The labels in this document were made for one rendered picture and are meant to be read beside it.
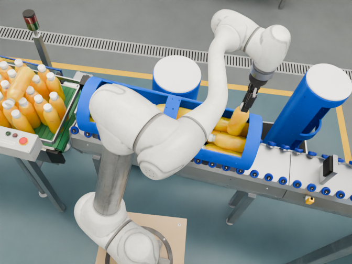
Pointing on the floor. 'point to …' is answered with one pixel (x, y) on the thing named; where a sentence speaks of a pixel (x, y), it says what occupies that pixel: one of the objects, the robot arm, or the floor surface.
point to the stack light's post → (42, 50)
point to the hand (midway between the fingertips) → (246, 102)
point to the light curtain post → (327, 252)
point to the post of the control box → (32, 166)
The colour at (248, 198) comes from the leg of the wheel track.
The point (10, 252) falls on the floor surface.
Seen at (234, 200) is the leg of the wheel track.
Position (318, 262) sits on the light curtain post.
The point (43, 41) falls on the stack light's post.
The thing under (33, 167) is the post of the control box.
